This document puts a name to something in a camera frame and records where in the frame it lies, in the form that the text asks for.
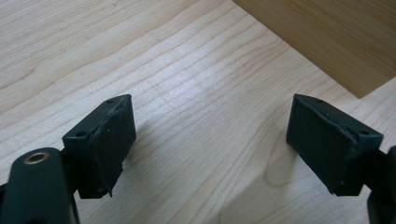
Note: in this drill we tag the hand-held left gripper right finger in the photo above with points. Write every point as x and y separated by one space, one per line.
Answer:
330 143

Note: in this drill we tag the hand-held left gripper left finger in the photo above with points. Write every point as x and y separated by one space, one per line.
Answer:
106 146

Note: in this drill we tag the wooden box with window lid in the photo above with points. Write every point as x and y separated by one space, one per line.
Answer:
336 34

